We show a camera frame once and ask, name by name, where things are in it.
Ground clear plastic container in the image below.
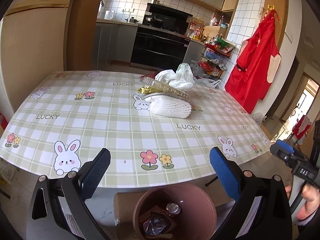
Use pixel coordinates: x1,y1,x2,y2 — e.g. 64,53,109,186
142,76,190,101

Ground white shopping bag on floor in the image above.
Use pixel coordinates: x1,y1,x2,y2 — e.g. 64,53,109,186
194,78,221,89

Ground crushed red soda can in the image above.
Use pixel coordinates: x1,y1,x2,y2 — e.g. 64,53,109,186
166,203,181,215

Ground red wrapper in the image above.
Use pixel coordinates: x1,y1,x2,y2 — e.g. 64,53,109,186
139,72,157,80

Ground green plaid bunny tablecloth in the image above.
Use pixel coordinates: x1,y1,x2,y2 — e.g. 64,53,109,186
1,71,270,188

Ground wire storage rack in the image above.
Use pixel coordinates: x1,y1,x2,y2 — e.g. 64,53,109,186
197,35,236,78

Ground wooden door frame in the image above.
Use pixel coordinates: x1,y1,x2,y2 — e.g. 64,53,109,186
63,0,101,71

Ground person's right hand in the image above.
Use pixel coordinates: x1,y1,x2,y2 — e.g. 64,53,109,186
295,184,319,225

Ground white electric kettle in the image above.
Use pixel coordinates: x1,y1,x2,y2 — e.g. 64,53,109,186
104,10,114,20

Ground black range hood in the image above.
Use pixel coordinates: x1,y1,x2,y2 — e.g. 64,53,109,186
143,3,193,36

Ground grey lower cabinets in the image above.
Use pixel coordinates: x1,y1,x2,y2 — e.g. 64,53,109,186
92,19,138,70

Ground blue snack wrapper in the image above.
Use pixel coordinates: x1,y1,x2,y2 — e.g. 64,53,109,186
143,216,168,236

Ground black oven stove unit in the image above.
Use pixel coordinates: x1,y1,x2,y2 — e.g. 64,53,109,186
131,25,190,71

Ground cream refrigerator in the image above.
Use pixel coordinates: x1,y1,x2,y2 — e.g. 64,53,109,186
1,7,68,119

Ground pink trash bin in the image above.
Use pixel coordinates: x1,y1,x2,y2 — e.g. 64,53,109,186
132,183,217,239

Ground gold foil wrapper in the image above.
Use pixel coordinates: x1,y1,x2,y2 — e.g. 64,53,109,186
137,86,162,95

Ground red hanging apron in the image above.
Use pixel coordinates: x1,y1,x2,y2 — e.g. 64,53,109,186
225,10,281,114

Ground flat cardboard under bin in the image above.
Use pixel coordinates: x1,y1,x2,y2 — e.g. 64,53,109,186
113,192,143,225

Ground white foam net sleeve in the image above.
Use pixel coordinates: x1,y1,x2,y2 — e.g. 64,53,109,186
149,96,191,119

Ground white plastic bag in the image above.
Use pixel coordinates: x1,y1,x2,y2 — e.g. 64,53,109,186
155,63,195,91

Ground red food package tray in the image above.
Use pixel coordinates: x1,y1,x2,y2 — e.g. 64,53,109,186
138,206,177,237

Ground steel cooking pot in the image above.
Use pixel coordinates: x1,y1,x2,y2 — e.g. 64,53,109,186
125,17,139,24

